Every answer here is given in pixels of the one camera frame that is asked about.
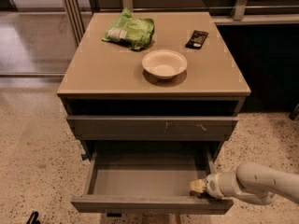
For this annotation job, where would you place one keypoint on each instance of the dark object right edge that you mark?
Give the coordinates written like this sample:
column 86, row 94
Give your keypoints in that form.
column 295, row 113

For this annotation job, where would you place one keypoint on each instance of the green chip bag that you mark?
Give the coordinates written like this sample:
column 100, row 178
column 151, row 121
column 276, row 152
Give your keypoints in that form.
column 125, row 29

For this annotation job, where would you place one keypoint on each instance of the black snack bar wrapper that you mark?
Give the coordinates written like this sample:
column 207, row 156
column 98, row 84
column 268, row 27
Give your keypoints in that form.
column 197, row 40

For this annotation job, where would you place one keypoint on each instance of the black object floor left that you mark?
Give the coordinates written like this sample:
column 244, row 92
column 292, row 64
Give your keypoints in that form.
column 33, row 219

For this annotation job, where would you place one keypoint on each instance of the grey drawer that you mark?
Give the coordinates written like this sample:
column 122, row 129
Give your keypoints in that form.
column 152, row 128
column 149, row 178

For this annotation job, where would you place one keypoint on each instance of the grey drawer cabinet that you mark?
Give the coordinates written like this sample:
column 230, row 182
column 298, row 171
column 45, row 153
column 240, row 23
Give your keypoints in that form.
column 105, row 79

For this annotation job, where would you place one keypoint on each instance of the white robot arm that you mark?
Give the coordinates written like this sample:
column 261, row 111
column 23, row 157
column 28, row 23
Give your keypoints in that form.
column 252, row 183

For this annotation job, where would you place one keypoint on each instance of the grey top drawer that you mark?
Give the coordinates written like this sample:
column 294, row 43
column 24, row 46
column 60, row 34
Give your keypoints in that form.
column 152, row 128

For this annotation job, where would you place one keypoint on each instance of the white paper bowl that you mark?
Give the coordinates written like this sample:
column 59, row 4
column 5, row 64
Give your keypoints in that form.
column 164, row 63

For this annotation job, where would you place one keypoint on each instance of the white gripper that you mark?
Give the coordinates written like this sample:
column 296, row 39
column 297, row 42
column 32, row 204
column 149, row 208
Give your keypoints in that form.
column 213, row 185

